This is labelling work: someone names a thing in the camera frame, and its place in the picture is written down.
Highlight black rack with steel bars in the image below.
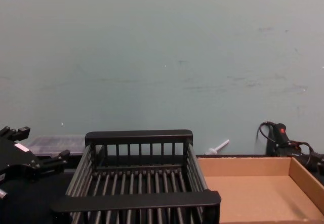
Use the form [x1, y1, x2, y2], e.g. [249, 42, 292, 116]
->
[49, 129, 222, 224]

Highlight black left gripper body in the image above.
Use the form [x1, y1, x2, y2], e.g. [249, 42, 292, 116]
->
[0, 137, 43, 183]

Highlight plain pale wall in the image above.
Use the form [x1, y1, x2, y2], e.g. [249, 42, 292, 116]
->
[0, 0, 324, 159]

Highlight black corded tool, red switch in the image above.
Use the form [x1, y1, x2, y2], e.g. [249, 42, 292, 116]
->
[267, 122, 302, 157]

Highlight clear plastic case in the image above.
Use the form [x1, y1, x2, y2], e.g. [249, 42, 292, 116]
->
[26, 134, 87, 157]

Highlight shallow brown cardboard tray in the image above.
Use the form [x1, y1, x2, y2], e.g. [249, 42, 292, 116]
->
[196, 156, 324, 224]

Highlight small white plastic piece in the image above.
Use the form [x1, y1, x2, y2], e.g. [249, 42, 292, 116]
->
[205, 139, 230, 156]

